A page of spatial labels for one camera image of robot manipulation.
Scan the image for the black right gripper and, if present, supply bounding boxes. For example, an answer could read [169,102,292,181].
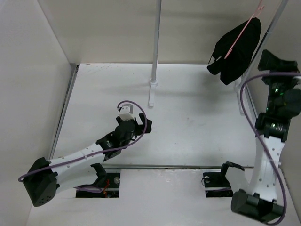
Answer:
[258,50,301,113]

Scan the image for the black trousers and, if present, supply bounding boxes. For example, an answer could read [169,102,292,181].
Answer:
[207,18,261,85]

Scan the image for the pink wire hanger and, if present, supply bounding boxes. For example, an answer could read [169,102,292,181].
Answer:
[224,0,265,59]

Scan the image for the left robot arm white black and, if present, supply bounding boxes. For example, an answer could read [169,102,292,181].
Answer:
[21,113,152,207]

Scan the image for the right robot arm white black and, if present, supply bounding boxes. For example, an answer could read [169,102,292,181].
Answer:
[218,49,301,226]

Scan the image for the right white rack foot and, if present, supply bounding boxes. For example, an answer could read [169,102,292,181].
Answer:
[232,80,247,115]

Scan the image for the white rack foot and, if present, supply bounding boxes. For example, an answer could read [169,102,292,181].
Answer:
[148,79,158,108]
[232,80,247,115]

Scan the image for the left white rack foot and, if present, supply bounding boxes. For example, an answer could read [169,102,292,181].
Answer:
[148,79,158,108]

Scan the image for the right grey rack pole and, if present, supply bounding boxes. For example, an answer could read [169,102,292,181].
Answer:
[241,0,288,82]

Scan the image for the grey rack pole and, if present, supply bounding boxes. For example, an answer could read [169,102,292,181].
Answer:
[241,0,288,82]
[150,0,162,84]

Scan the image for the left grey rack pole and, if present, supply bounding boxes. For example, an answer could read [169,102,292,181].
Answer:
[150,0,162,84]

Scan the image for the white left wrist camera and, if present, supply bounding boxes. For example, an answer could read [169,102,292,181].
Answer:
[116,103,135,121]

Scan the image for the aluminium table edge rail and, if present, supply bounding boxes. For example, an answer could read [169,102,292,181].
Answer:
[47,64,79,159]

